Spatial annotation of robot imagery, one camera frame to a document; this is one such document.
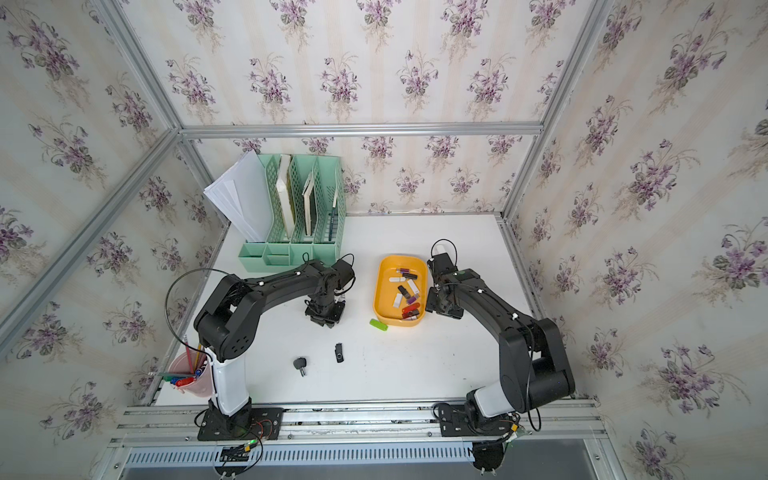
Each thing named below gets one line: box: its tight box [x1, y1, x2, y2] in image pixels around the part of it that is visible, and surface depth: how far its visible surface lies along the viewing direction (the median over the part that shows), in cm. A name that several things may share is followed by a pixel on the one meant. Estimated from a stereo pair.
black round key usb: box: [293, 357, 307, 377], surface depth 82 cm
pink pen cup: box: [168, 344, 214, 398], surface depth 76 cm
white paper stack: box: [203, 150, 273, 243], surface depth 99 cm
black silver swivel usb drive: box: [334, 343, 344, 363], surface depth 87 cm
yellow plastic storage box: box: [374, 255, 428, 327], surface depth 98 cm
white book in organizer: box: [276, 154, 296, 240], surface depth 100 cm
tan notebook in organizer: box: [302, 172, 315, 237], surface depth 103 cm
